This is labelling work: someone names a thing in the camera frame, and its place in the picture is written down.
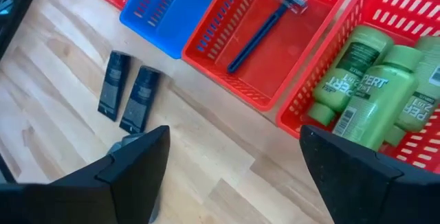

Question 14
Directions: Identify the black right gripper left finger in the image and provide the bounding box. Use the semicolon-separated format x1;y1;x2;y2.
0;124;171;224

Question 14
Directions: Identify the green shampoo bottle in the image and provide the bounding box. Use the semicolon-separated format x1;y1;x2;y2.
332;44;424;152
307;24;395;127
384;35;440;148

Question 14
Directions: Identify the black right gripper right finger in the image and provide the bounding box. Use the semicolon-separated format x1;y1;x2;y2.
299;124;440;224

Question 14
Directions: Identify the dark blue disposable razor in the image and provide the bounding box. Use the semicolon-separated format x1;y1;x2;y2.
226;0;309;74

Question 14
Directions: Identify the blue plastic slotted basket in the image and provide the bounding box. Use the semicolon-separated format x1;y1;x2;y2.
119;0;228;60

